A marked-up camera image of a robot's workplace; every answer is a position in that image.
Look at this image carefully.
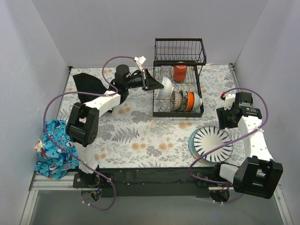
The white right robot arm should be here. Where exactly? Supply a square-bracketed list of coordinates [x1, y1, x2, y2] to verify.
[212, 92, 283, 199]

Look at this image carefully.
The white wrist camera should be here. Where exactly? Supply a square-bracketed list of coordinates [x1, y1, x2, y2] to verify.
[221, 92, 236, 110]
[134, 56, 146, 70]

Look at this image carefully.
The green celadon bowl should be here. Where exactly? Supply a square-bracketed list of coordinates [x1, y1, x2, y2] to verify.
[179, 90, 185, 112]

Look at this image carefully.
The white bowl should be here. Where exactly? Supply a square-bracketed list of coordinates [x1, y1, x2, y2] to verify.
[192, 93, 203, 111]

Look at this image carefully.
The clear faceted glass tumbler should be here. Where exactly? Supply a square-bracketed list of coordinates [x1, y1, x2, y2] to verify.
[160, 66, 172, 79]

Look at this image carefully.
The cream pink bowl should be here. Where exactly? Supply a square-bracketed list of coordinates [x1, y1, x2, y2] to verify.
[157, 76, 173, 100]

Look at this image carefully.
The blue striped white plate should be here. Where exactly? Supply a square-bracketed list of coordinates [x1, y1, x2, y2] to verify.
[194, 126, 233, 163]

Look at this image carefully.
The blue patterned dark bowl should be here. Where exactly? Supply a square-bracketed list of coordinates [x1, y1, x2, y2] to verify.
[170, 90, 183, 111]

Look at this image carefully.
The black wire dish rack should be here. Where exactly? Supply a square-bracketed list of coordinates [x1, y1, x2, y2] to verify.
[152, 38, 207, 118]

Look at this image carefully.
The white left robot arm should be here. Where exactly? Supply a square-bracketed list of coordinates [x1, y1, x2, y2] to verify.
[66, 64, 164, 188]

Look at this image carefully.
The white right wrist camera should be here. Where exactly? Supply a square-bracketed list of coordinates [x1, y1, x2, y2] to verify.
[221, 92, 236, 110]

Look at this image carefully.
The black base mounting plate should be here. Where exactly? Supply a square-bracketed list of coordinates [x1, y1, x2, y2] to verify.
[73, 167, 233, 199]

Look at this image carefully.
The black cloth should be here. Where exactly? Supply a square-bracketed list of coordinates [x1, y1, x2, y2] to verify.
[73, 73, 108, 104]

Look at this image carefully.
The orange bowl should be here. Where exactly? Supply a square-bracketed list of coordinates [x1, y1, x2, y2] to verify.
[186, 91, 195, 112]

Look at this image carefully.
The light green small bowl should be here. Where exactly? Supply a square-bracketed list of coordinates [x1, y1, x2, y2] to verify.
[183, 91, 189, 112]

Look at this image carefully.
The blue patterned cloth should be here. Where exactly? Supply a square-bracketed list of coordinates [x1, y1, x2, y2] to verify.
[35, 119, 79, 180]

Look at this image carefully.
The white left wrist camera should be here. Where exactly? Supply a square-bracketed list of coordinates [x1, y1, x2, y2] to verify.
[134, 56, 146, 70]

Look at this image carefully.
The orange ceramic mug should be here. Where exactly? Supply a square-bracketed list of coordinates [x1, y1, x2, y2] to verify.
[173, 65, 187, 82]

